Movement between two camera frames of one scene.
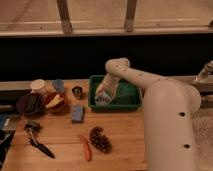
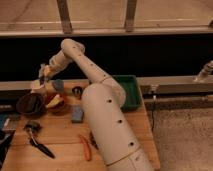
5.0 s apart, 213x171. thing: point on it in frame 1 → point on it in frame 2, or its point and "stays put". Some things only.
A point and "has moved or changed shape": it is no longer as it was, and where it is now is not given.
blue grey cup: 58,85 stays put
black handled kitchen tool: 33,128 stays put
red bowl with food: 55,101 stays put
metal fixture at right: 206,72 stays put
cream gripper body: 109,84 → 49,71
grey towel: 102,99 has moved or changed shape
